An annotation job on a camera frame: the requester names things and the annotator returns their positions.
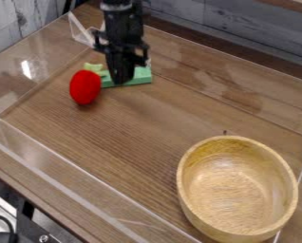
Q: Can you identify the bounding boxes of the clear acrylic enclosure wall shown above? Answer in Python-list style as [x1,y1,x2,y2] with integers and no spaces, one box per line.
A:
[0,120,200,243]

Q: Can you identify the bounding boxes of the clear acrylic corner bracket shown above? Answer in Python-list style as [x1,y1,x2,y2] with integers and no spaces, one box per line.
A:
[67,12,106,47]

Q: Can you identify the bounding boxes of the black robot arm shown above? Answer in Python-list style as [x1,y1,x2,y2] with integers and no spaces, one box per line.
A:
[92,0,150,85]

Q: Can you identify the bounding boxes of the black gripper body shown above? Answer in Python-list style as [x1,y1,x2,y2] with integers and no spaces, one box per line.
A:
[94,9,150,67]

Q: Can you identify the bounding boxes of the green rectangular block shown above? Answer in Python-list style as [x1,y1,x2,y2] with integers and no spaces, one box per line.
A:
[96,66,152,88]

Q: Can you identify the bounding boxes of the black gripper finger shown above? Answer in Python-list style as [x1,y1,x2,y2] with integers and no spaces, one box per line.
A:
[106,53,116,84]
[116,54,135,84]

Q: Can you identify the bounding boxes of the black cable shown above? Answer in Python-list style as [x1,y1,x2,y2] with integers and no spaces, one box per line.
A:
[0,214,17,243]

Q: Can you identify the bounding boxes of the black metal table bracket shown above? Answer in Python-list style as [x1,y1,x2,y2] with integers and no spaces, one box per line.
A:
[16,199,61,243]

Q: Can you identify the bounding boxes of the wooden bowl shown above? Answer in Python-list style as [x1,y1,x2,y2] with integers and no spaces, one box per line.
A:
[176,136,298,243]

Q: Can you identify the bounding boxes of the red felt strawberry toy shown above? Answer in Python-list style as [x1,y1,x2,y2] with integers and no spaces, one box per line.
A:
[68,69,102,105]

